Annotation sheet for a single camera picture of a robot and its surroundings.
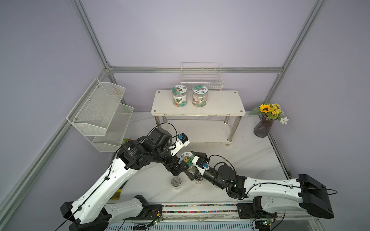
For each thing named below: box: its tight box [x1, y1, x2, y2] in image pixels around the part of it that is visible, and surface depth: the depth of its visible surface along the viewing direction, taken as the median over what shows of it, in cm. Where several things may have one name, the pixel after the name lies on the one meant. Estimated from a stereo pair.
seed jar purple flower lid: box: [191, 84, 209, 108], surface depth 73 cm
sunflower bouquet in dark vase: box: [247, 101, 289, 139], surface depth 92 cm
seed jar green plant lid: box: [171, 84, 188, 108], surface depth 73 cm
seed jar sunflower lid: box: [178, 151, 196, 175], surface depth 66 cm
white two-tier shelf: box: [150, 90, 246, 146], surface depth 79 cm
